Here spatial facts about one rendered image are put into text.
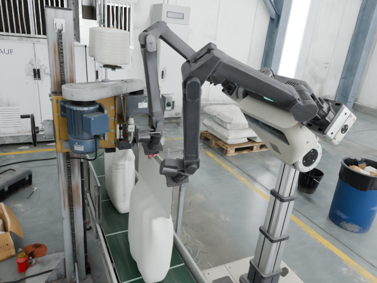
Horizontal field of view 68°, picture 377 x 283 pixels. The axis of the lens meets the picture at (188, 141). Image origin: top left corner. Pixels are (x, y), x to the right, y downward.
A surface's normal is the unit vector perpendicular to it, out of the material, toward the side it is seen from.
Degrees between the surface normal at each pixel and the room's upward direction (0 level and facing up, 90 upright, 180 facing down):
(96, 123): 90
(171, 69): 90
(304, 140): 90
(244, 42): 90
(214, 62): 115
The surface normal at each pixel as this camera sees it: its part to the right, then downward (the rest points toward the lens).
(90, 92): 0.72, 0.31
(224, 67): 0.28, 0.72
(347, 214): -0.73, 0.22
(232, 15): 0.45, 0.36
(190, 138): 0.04, 0.73
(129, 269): 0.09, -0.93
